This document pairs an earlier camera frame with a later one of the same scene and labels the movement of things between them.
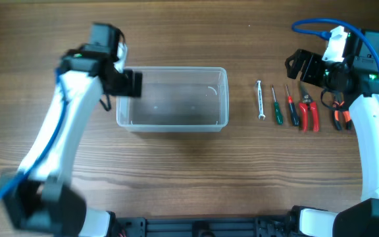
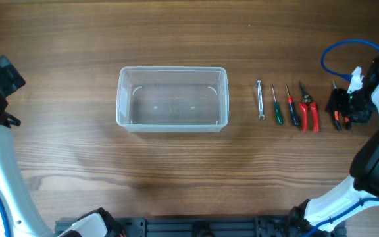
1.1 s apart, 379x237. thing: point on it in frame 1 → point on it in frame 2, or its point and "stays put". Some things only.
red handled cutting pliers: [308, 102] stays put
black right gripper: [314, 60] → [335, 103]
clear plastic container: [176, 99] stays put
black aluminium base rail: [274, 226] stays put
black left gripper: [127, 89] → [4, 74]
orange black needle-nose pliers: [339, 102] stays put
